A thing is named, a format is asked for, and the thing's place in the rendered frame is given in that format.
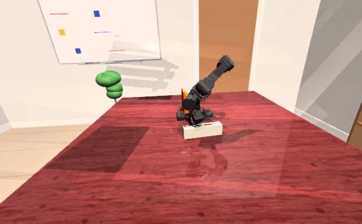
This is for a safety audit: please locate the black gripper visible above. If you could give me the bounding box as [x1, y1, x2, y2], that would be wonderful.
[176, 103, 213, 124]

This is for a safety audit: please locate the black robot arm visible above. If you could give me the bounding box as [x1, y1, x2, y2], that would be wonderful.
[182, 55, 234, 123]

